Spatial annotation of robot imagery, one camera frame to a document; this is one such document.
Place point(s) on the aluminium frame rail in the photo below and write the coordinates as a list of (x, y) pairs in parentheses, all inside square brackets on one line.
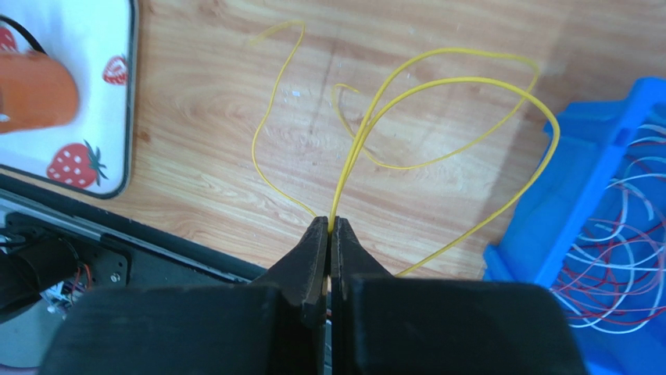
[(21, 333)]

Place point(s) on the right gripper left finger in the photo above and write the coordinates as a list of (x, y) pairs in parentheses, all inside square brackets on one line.
[(269, 326)]

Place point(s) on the strawberry print tray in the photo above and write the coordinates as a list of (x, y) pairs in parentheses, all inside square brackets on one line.
[(97, 42)]

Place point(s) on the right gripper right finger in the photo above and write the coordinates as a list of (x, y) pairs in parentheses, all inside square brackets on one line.
[(390, 325)]

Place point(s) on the orange plastic cup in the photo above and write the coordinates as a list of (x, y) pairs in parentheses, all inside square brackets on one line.
[(36, 92)]

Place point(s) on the left blue plastic bin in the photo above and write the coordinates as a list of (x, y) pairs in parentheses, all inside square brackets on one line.
[(591, 230)]

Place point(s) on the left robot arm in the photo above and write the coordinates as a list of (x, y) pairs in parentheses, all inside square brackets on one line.
[(28, 271)]

